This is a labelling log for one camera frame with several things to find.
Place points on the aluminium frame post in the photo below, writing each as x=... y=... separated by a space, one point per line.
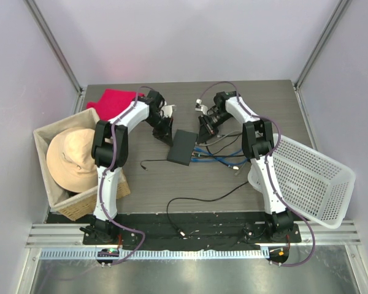
x=52 y=43
x=336 y=16

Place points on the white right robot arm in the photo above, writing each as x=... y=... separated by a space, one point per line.
x=257 y=146

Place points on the aluminium rail front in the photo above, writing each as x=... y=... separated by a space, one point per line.
x=66 y=241

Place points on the wicker basket with liner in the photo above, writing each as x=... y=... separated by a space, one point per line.
x=70 y=204

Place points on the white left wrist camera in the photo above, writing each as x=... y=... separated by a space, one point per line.
x=167 y=111

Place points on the white plastic basket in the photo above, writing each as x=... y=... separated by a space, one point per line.
x=314 y=185

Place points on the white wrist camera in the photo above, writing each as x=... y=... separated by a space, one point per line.
x=167 y=111
x=201 y=107

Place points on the black base mat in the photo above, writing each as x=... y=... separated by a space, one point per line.
x=187 y=228

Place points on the aluminium frame post right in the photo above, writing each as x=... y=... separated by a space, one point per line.
x=336 y=16

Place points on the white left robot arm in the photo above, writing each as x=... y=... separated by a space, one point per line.
x=110 y=148

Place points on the black network switch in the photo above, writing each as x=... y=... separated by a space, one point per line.
x=183 y=146

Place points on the aluminium frame post left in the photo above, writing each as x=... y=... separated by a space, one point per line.
x=52 y=43

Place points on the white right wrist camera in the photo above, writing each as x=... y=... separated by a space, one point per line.
x=201 y=107

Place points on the red cloth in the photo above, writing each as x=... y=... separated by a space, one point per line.
x=112 y=103

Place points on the beige sun hat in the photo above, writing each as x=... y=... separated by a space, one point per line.
x=69 y=160

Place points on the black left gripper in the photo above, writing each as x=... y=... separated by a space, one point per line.
x=165 y=135

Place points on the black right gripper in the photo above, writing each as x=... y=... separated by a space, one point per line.
x=205 y=130

